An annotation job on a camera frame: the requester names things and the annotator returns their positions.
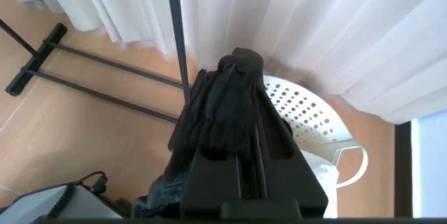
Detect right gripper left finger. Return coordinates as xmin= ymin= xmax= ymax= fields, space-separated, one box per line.
xmin=180 ymin=147 xmax=242 ymax=218

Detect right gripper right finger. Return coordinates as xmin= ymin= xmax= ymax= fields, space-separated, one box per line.
xmin=254 ymin=87 xmax=330 ymax=218

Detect white printed T-shirt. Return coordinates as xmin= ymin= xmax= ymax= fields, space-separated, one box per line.
xmin=300 ymin=149 xmax=340 ymax=218

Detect black printed shorts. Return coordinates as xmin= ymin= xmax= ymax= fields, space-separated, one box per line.
xmin=133 ymin=47 xmax=266 ymax=218

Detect white laundry basket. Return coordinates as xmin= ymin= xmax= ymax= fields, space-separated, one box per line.
xmin=261 ymin=73 xmax=369 ymax=189

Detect black clothes rack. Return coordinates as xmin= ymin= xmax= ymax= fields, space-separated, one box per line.
xmin=0 ymin=0 xmax=192 ymax=124

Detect beige curtain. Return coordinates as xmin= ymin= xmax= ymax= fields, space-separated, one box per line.
xmin=0 ymin=0 xmax=447 ymax=125

